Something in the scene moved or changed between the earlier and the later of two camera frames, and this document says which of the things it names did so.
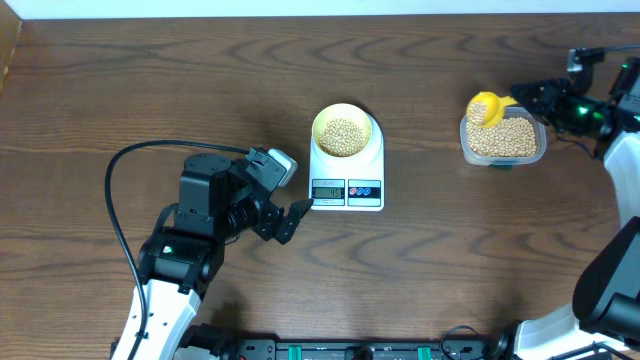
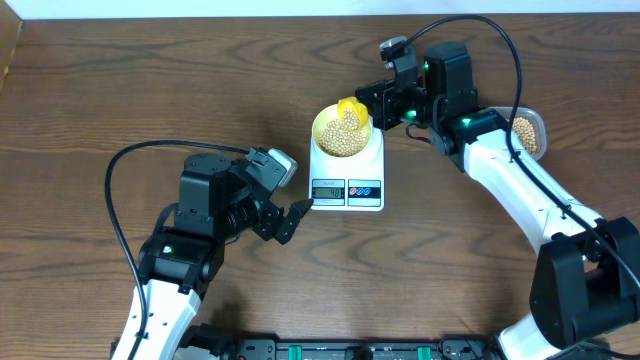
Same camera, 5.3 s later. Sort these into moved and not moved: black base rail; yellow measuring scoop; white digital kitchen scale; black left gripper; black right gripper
Moved: black right gripper; yellow measuring scoop
Not moved: black left gripper; black base rail; white digital kitchen scale
